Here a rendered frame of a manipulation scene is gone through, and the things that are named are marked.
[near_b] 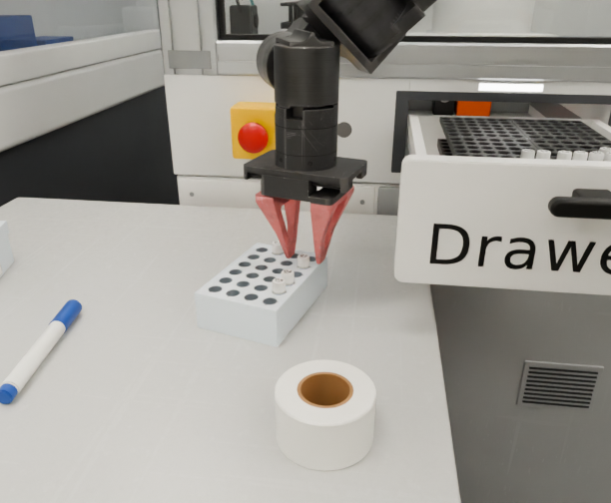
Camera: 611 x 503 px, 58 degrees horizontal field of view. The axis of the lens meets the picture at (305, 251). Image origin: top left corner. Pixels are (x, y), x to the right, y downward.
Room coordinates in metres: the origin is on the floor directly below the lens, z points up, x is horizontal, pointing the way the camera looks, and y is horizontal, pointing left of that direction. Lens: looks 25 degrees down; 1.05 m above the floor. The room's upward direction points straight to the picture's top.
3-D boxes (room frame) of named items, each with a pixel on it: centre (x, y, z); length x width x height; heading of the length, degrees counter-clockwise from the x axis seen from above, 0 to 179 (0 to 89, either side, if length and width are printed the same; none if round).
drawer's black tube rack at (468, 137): (0.62, -0.25, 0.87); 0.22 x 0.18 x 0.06; 172
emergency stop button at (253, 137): (0.73, 0.07, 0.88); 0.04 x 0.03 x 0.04; 82
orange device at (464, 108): (1.12, -0.31, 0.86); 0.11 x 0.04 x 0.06; 82
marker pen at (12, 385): (0.41, 0.23, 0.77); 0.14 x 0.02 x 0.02; 179
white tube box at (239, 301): (0.49, 0.04, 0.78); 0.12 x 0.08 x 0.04; 157
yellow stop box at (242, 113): (0.76, 0.06, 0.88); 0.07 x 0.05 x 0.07; 82
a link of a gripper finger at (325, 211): (0.50, 0.00, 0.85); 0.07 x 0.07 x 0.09; 67
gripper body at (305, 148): (0.50, 0.00, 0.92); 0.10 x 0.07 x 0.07; 67
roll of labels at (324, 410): (0.31, -0.01, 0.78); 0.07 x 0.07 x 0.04
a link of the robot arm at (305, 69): (0.51, 0.00, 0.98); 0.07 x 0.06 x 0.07; 14
